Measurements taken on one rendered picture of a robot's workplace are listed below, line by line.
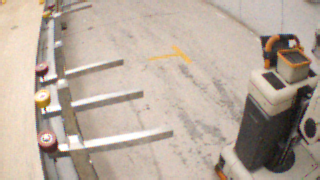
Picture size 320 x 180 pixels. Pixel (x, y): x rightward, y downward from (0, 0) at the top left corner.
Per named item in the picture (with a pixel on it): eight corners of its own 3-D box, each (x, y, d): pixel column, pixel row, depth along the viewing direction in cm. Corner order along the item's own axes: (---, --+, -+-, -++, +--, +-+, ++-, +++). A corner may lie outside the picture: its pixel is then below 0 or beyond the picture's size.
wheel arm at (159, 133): (169, 132, 99) (169, 122, 96) (173, 139, 96) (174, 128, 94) (48, 154, 85) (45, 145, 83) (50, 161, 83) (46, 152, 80)
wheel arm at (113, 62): (121, 63, 139) (121, 54, 136) (123, 67, 136) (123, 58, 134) (41, 85, 125) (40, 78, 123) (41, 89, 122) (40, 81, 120)
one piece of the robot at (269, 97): (226, 162, 169) (248, 31, 123) (281, 133, 186) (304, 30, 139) (247, 193, 143) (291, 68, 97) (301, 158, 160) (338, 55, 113)
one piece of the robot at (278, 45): (259, 80, 139) (253, 36, 135) (294, 71, 150) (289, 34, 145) (271, 83, 128) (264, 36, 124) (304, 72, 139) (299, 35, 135)
